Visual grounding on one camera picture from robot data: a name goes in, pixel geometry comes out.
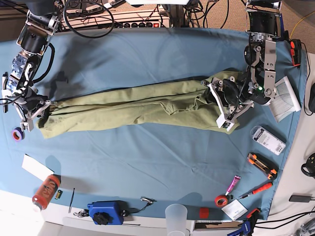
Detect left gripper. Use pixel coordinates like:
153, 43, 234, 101
201, 76, 254, 123

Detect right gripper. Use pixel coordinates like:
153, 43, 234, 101
14, 94, 51, 125

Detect olive green t-shirt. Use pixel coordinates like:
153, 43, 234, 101
36, 80, 227, 139

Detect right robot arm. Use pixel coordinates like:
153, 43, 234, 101
0, 0, 64, 130

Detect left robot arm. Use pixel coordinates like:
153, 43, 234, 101
202, 0, 282, 129

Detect purple tape roll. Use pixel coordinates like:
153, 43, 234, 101
11, 127, 25, 142

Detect white marker pen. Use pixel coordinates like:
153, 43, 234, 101
1, 72, 8, 113

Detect leaf pattern notebook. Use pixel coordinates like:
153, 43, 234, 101
269, 76, 301, 123

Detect white paper card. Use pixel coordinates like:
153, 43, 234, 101
22, 154, 54, 181

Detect clear plastic screw box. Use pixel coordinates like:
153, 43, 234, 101
250, 126, 286, 155

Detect black orange tool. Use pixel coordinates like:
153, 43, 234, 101
290, 39, 302, 67

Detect orange black utility knife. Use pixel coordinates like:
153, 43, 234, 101
247, 153, 279, 181

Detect pink glue tube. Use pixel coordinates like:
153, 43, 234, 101
225, 175, 241, 196

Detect blue table cloth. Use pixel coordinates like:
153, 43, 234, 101
0, 28, 300, 219

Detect small yellow black battery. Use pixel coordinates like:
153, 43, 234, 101
55, 190, 63, 200

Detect red tape roll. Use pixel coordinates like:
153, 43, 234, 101
215, 195, 230, 207

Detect black tweezers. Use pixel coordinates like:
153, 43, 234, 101
68, 188, 75, 214

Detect white square packet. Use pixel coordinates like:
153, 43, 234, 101
221, 199, 248, 221

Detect red plastic block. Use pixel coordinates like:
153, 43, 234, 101
199, 207, 210, 219

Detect white power strip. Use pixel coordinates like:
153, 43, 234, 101
68, 7, 171, 30

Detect blue black clamp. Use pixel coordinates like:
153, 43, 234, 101
227, 208, 261, 236

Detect translucent plastic cup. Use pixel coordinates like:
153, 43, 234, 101
165, 204, 188, 236

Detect silver carabiner clip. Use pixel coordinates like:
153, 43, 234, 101
140, 196, 156, 205

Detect blue plastic box device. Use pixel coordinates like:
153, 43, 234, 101
87, 201, 129, 225

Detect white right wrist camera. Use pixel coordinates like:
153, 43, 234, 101
20, 120, 34, 132

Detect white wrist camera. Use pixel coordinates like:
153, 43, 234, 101
20, 120, 34, 132
216, 114, 235, 131

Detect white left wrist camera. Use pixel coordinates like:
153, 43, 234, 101
216, 114, 235, 131

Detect orange handle screwdriver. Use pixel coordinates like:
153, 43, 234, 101
238, 182, 273, 200

